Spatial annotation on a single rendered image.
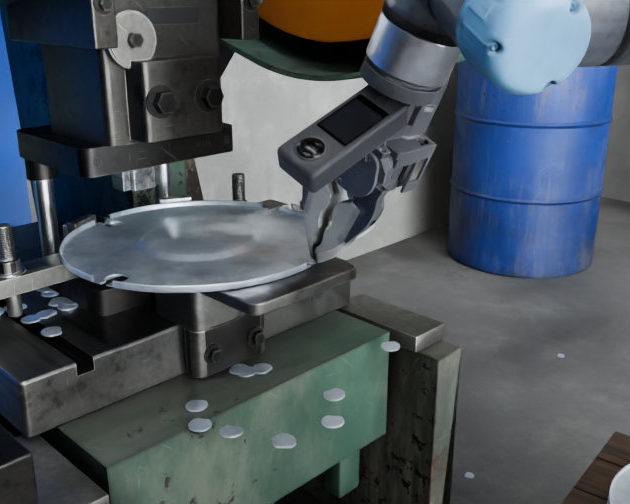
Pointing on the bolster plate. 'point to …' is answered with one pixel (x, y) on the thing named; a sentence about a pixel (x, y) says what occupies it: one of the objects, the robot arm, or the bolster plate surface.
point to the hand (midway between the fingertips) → (315, 252)
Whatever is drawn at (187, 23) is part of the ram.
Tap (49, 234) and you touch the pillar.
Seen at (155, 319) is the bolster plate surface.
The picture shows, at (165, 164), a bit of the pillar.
